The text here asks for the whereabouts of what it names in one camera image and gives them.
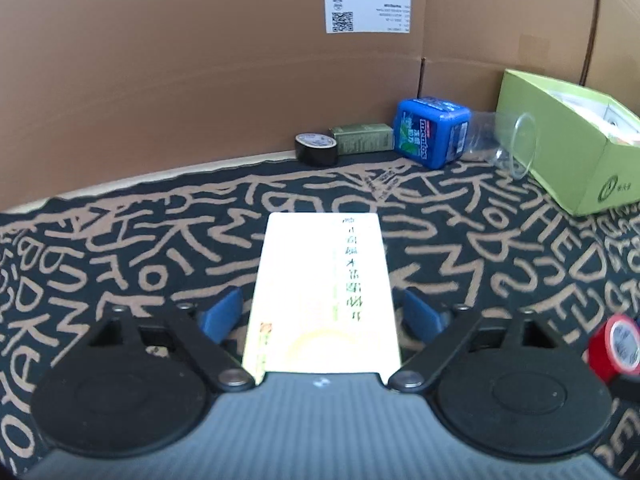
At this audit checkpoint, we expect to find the white shipping label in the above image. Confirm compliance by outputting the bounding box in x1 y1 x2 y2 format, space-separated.
325 0 412 35

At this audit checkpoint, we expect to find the black patterned mat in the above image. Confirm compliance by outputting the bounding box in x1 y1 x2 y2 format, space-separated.
0 152 640 480

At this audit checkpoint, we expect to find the large cardboard enclosure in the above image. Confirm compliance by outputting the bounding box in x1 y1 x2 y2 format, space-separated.
0 0 640 213

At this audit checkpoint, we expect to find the black tape roll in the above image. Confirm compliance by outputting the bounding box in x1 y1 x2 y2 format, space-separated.
294 132 340 168

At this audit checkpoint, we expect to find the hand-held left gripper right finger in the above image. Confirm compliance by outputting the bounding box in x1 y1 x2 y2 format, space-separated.
387 287 564 394

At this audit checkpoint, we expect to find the pale yellow box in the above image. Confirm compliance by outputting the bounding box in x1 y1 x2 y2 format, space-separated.
241 212 402 386

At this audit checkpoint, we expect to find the light green box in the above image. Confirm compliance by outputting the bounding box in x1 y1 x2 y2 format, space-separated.
495 69 640 217

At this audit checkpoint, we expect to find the red tape roll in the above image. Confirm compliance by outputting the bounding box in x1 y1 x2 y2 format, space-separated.
587 314 640 384

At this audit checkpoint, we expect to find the clear plastic cup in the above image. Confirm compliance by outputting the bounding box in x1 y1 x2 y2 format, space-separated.
462 110 541 179

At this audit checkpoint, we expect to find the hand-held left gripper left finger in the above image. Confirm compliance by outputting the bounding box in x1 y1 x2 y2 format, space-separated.
82 287 254 395

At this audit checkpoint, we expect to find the small dark green carton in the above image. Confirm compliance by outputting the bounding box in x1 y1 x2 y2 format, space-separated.
328 123 396 156

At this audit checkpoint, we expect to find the blue candy container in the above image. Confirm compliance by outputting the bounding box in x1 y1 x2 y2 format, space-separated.
393 97 472 170

